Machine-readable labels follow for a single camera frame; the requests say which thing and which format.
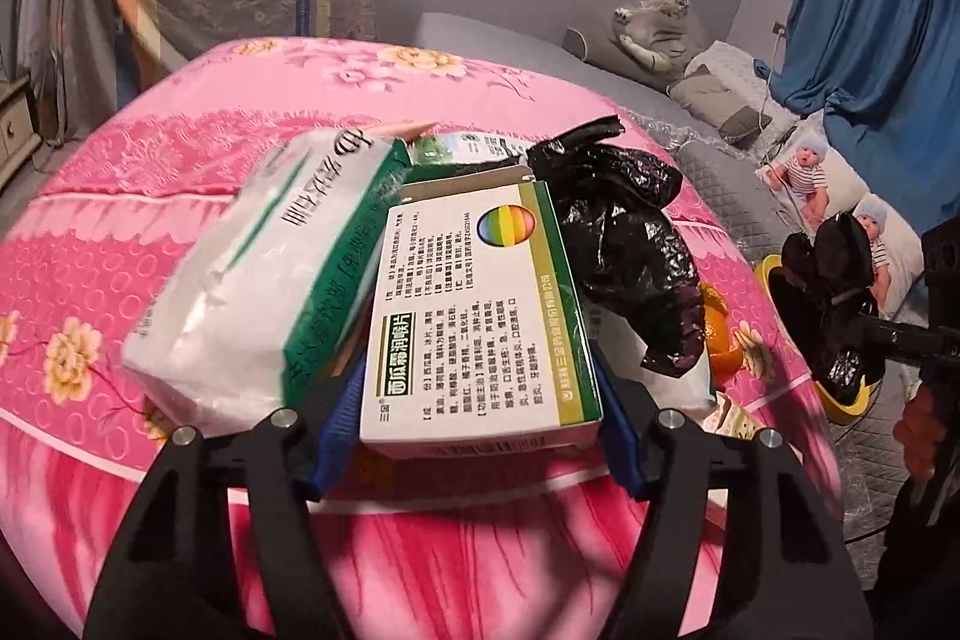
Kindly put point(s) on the white plastic wrapper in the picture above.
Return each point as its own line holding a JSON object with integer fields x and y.
{"x": 686, "y": 394}

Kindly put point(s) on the light patterned pillow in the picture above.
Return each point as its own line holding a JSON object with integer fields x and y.
{"x": 742, "y": 66}

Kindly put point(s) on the person's right forearm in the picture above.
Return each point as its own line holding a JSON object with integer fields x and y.
{"x": 922, "y": 580}

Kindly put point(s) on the white green tissue pack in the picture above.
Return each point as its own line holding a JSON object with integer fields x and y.
{"x": 247, "y": 280}

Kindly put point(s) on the wall socket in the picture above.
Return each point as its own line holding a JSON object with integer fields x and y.
{"x": 780, "y": 30}

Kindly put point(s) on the small green white box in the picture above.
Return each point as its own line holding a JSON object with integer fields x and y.
{"x": 480, "y": 149}

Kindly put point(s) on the beige cabinet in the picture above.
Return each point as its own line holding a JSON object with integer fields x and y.
{"x": 15, "y": 123}

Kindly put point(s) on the white medicine box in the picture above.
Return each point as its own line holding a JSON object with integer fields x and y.
{"x": 465, "y": 325}

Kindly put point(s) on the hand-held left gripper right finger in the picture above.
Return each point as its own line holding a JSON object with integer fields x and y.
{"x": 622, "y": 434}

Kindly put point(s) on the black plastic bag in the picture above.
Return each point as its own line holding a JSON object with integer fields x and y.
{"x": 622, "y": 235}
{"x": 832, "y": 257}

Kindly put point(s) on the blue curtain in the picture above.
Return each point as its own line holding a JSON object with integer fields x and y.
{"x": 877, "y": 48}

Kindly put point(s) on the pink floral blanket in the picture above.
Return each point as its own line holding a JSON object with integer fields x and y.
{"x": 150, "y": 175}

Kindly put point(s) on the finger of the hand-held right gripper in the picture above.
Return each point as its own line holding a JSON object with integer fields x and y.
{"x": 892, "y": 332}

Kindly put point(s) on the yellow trash bin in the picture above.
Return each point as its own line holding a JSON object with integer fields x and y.
{"x": 844, "y": 413}

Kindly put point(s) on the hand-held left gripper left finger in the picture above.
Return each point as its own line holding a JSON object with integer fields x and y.
{"x": 337, "y": 419}

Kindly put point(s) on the person's right hand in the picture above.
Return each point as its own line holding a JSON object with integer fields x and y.
{"x": 921, "y": 437}

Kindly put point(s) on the taupe pillow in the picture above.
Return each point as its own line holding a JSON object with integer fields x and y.
{"x": 712, "y": 100}

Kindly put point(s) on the plush tiger in plastic wrap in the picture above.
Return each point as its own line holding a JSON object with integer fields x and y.
{"x": 660, "y": 21}

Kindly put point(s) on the baby print pillow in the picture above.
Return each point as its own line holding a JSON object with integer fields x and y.
{"x": 806, "y": 168}
{"x": 896, "y": 257}

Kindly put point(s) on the dark grey pillow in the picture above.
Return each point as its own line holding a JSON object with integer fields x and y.
{"x": 600, "y": 51}

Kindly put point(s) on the orange peel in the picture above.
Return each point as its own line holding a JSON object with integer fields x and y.
{"x": 721, "y": 347}

